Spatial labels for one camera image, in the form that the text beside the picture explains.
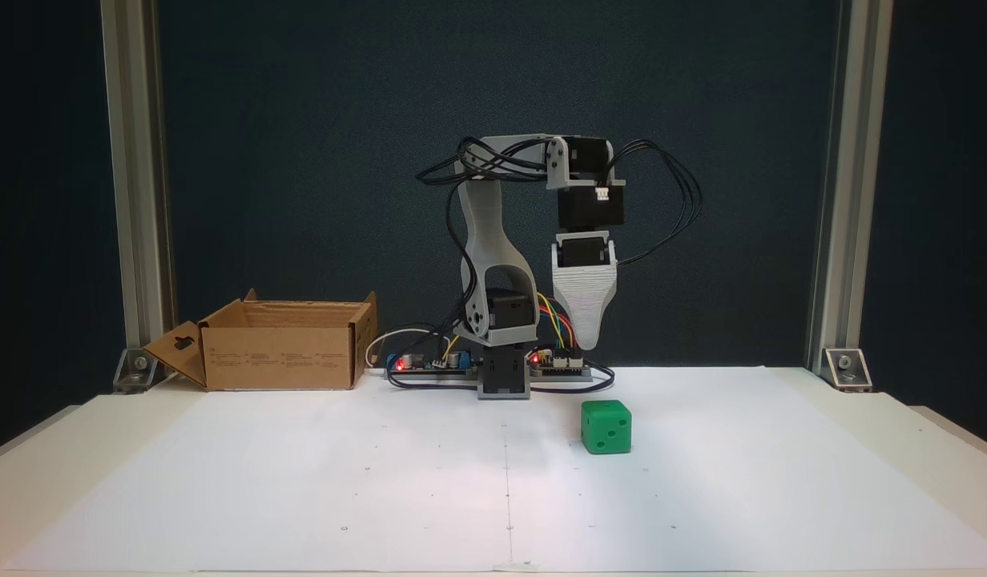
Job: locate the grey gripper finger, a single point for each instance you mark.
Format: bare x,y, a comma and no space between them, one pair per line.
587,304

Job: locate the green dice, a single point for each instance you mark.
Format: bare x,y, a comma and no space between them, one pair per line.
606,429

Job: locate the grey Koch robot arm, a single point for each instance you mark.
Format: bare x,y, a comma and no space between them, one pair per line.
485,232

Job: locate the circuit board with blue parts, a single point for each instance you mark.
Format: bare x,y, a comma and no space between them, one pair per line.
417,362

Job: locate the large white paper sheet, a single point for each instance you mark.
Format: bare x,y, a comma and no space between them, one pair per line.
381,481

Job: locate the brown cardboard box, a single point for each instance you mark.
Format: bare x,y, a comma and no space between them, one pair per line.
277,357

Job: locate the metal corner bracket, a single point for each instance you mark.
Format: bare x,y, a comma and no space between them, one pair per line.
137,370
846,369

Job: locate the aluminium frame post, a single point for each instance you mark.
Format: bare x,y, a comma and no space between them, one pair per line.
850,200
137,200

